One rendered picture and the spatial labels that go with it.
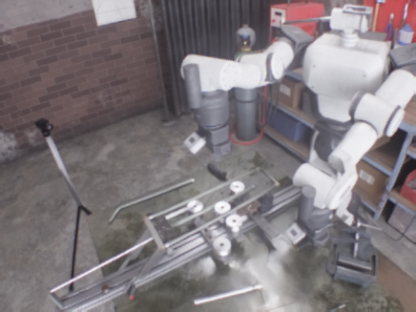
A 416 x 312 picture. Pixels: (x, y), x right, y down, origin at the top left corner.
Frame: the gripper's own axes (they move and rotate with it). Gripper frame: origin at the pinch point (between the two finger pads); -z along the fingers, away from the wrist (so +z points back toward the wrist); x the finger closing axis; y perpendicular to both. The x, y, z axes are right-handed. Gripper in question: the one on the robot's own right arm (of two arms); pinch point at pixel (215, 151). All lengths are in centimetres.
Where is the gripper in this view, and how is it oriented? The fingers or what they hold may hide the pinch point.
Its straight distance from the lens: 78.7
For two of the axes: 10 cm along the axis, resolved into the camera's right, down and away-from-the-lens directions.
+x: 4.8, 5.0, -7.2
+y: 8.7, -3.6, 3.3
